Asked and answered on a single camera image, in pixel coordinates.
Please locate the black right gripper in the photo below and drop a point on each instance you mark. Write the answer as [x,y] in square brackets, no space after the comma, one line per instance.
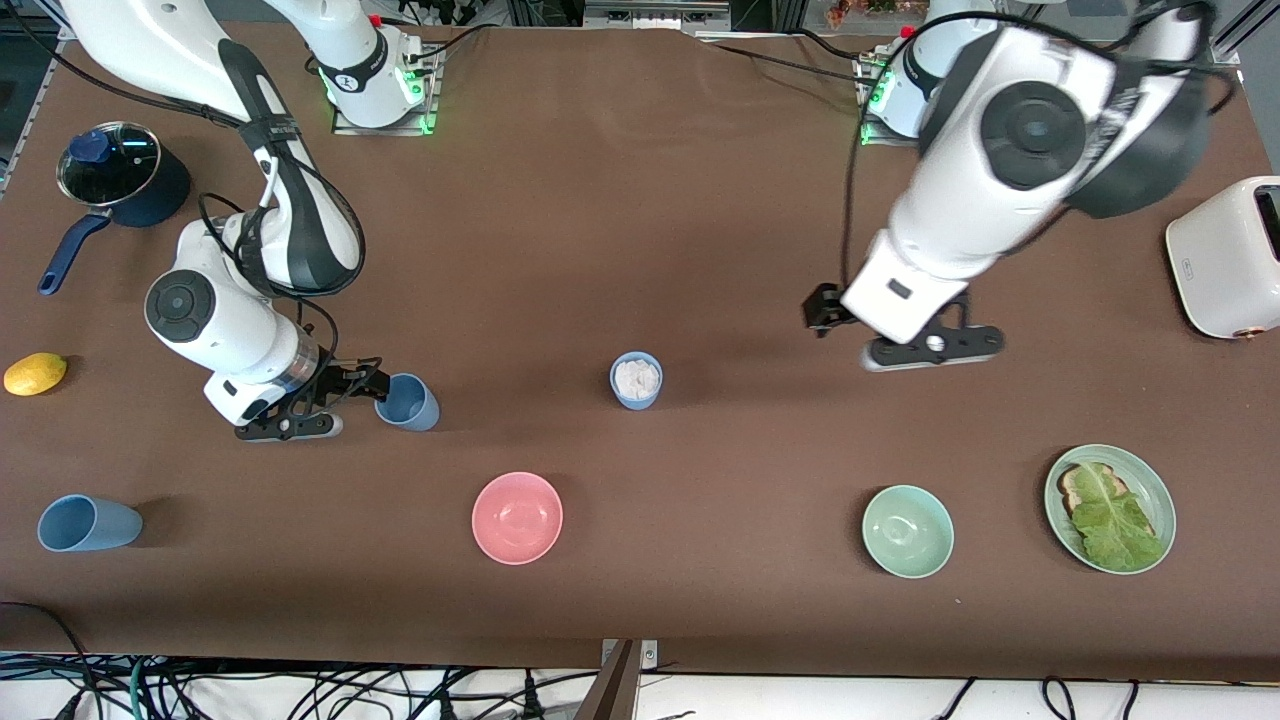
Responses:
[341,382]

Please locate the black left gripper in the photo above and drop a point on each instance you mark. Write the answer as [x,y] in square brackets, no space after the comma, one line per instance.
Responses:
[824,305]

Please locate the white tissue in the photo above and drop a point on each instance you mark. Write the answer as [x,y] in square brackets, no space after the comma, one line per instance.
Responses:
[637,378]

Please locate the blue cup holding tissue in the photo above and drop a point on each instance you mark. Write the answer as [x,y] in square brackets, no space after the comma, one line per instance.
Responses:
[636,402]

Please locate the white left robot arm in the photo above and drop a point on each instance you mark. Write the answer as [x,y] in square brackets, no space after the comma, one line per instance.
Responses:
[1000,190]

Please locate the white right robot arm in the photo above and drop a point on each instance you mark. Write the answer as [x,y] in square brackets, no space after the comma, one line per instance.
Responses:
[215,325]

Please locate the brown table cloth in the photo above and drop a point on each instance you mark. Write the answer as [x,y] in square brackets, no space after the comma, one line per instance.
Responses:
[640,250]

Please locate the pink bowl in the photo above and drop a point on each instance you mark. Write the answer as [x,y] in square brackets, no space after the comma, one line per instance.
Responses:
[517,518]

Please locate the mint green bowl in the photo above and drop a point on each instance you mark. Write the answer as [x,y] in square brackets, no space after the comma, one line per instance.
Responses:
[908,532]

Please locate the dark blue saucepan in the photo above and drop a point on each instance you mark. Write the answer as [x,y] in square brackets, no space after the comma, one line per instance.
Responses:
[165,203]

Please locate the toast slice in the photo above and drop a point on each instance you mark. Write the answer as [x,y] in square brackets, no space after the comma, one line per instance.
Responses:
[1074,487]

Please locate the glass lid blue knob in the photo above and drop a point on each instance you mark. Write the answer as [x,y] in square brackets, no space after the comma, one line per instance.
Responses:
[120,172]

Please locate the yellow lemon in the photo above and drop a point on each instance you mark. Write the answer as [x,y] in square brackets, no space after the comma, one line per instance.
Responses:
[35,374]

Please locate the grey power strip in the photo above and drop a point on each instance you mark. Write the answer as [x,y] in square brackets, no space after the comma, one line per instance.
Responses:
[655,17]

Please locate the black power plug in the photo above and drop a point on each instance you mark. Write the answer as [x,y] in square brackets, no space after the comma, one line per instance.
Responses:
[533,700]

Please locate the green lettuce leaf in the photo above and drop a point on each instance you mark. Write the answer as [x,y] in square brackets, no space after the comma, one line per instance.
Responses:
[1115,525]

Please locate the green plate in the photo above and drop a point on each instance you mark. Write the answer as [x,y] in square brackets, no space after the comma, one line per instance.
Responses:
[1160,500]

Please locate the dark stand pole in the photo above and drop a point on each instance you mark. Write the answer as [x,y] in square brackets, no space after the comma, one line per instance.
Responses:
[612,690]

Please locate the white toaster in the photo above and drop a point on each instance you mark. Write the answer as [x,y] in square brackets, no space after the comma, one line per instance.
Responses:
[1220,270]

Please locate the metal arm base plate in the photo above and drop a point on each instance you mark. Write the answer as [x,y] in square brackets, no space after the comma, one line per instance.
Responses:
[875,135]
[345,125]

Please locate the metal bracket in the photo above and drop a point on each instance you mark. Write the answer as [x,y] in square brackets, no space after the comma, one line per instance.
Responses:
[648,655]

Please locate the aluminium frame profile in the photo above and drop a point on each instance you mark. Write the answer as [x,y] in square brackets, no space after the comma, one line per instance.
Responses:
[1240,30]

